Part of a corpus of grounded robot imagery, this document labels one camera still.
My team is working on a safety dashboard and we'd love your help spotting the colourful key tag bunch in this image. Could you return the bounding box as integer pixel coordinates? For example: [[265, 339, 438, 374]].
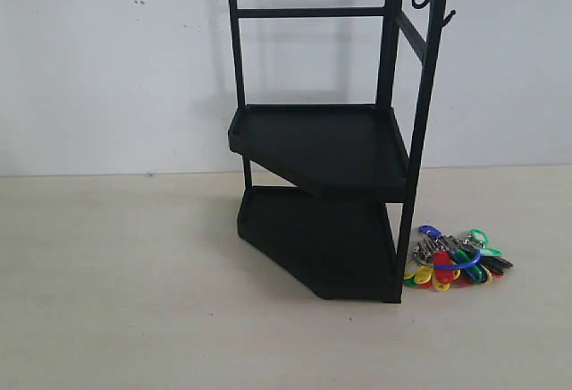
[[403, 225, 514, 293]]

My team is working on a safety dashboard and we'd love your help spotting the black two-tier corner shelf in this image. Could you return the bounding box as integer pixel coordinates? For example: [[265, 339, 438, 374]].
[[228, 0, 450, 303]]

